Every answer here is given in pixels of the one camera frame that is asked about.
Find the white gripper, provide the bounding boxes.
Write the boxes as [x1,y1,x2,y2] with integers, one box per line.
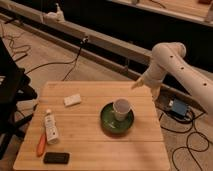
[131,74,154,89]

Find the white tube with cap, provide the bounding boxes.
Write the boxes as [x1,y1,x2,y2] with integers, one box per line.
[44,109,59,144]

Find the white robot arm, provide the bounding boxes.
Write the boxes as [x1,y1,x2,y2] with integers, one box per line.
[132,42,213,114]

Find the white ceramic cup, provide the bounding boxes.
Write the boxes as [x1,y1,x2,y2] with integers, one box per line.
[113,99,131,121]

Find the blue power box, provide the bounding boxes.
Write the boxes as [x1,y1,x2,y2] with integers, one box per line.
[169,99,188,117]

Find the green plate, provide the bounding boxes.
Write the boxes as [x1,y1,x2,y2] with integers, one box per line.
[100,103,134,134]

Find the white rectangular block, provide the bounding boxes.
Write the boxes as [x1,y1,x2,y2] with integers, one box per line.
[64,94,81,107]

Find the black phone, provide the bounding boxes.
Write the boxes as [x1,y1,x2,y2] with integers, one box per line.
[43,152,70,164]

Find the black chair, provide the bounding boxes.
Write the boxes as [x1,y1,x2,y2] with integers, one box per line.
[0,38,37,160]

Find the black cable at right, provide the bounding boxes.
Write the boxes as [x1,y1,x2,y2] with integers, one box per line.
[156,105,213,171]

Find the black floor cable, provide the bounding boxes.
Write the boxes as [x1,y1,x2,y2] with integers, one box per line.
[24,37,90,82]

